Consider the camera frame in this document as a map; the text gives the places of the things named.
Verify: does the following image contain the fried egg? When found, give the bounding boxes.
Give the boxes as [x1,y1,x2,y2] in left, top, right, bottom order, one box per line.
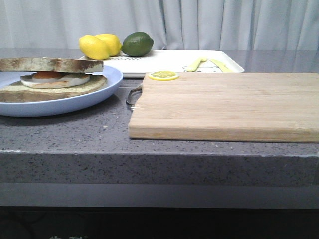
[20,72,90,88]

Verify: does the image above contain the green lime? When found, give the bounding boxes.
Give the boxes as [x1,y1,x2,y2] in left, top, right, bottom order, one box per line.
[122,32,154,57]

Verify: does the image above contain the yellow lemon rear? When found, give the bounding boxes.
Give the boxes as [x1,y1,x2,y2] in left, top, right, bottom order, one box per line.
[95,34,122,57]

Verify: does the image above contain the wooden cutting board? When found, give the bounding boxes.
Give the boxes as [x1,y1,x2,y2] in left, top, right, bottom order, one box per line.
[128,73,319,143]

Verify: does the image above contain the yellow lemon front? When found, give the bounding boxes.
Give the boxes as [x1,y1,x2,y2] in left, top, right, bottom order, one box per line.
[79,35,110,60]

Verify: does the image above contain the lemon slice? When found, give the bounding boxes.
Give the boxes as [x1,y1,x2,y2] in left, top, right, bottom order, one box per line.
[148,70,179,81]

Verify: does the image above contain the light blue plate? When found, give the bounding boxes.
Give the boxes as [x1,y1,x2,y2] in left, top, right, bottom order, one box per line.
[0,66,123,117]

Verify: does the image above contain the white rectangular tray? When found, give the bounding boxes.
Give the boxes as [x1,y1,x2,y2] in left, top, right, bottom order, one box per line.
[77,49,245,78]

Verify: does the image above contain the yellow plastic fork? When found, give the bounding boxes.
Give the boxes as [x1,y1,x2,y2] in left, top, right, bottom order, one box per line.
[186,57,207,72]

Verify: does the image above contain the bread slice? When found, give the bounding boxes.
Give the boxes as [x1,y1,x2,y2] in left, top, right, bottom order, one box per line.
[0,75,107,103]
[0,57,104,73]

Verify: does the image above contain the grey curtain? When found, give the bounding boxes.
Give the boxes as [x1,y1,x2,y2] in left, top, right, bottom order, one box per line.
[0,0,319,50]

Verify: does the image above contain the yellow lemon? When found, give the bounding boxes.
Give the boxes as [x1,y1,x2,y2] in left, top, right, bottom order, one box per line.
[79,35,110,60]
[95,34,122,57]

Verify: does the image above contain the yellow plastic knife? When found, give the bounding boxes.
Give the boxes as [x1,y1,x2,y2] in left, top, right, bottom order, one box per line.
[210,59,233,73]

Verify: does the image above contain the metal cutting board handle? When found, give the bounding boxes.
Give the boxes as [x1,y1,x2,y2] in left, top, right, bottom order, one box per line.
[126,83,143,110]

